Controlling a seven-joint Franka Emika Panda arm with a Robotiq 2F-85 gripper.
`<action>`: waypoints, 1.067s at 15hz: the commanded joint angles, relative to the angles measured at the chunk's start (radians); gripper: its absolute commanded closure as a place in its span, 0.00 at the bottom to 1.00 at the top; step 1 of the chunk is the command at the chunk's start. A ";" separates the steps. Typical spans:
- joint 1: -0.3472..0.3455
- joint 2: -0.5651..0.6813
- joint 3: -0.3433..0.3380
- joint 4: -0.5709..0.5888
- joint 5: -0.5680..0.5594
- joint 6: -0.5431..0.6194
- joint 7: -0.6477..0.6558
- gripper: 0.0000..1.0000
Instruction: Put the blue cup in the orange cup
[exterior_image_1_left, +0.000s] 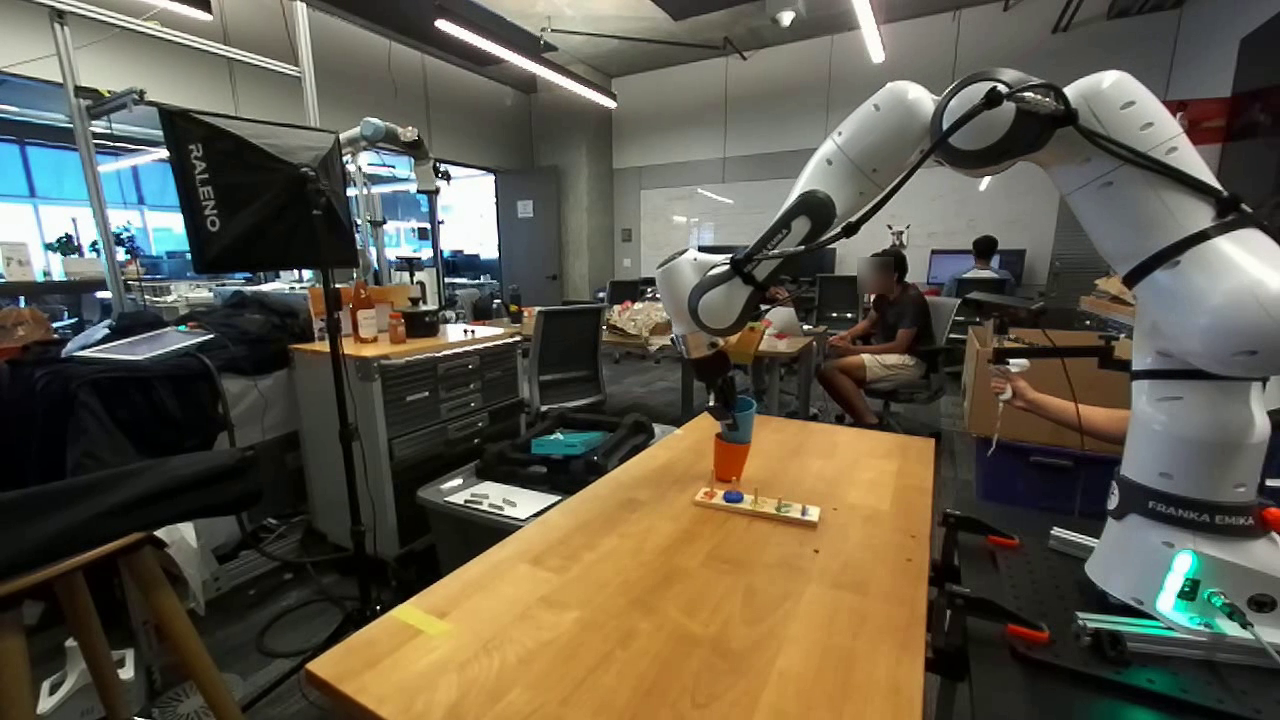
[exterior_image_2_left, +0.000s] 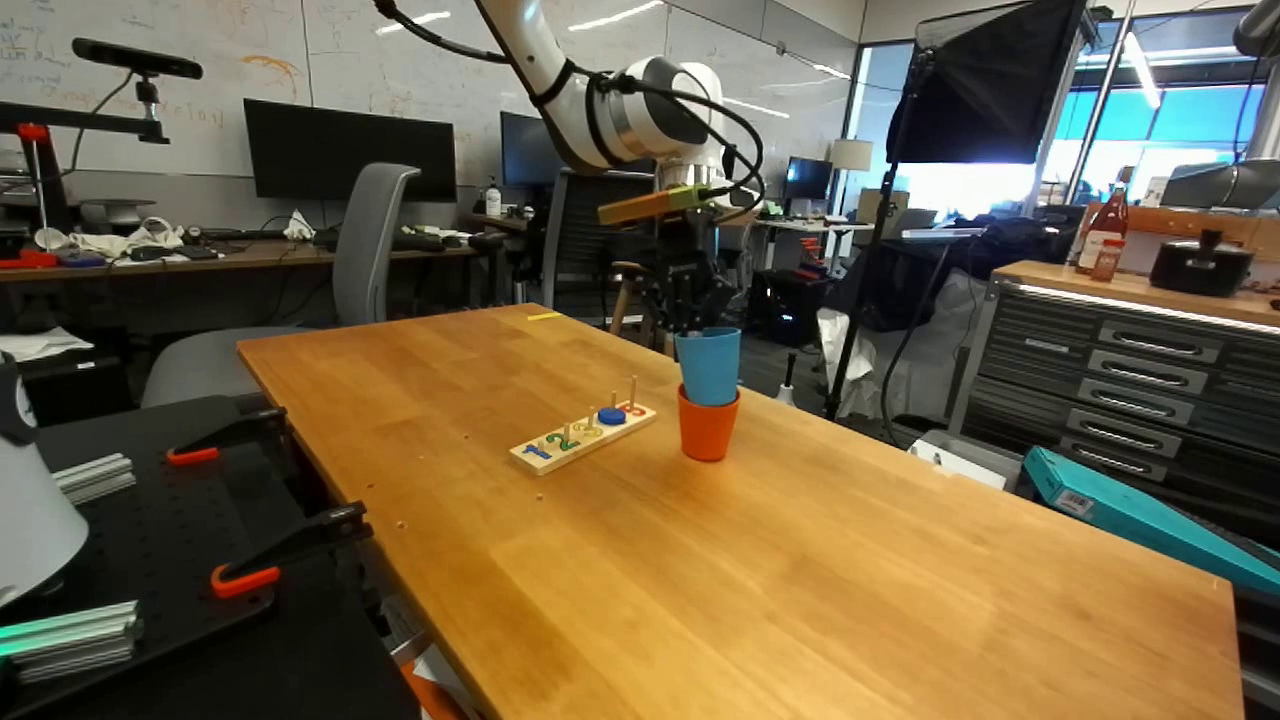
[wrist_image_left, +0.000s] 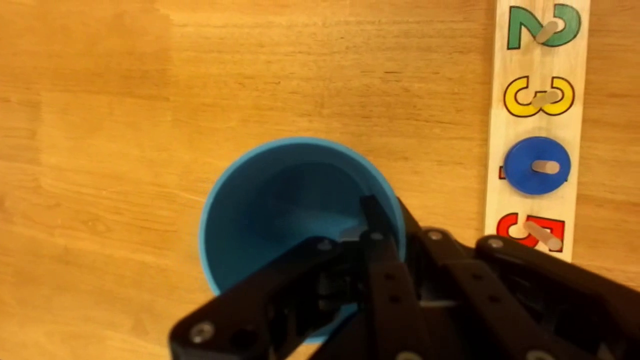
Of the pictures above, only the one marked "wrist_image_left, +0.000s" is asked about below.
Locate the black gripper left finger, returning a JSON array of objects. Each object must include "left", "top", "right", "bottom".
[{"left": 168, "top": 195, "right": 432, "bottom": 360}]

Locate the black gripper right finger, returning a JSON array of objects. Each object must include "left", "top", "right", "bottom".
[{"left": 399, "top": 198, "right": 640, "bottom": 360}]

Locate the blue plastic cup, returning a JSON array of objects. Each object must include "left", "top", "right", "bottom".
[{"left": 199, "top": 136, "right": 408, "bottom": 347}]

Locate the wooden number peg board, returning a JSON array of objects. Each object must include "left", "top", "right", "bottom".
[{"left": 484, "top": 0, "right": 595, "bottom": 265}]

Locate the blue ring on peg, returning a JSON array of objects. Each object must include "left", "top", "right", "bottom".
[{"left": 502, "top": 134, "right": 574, "bottom": 197}]

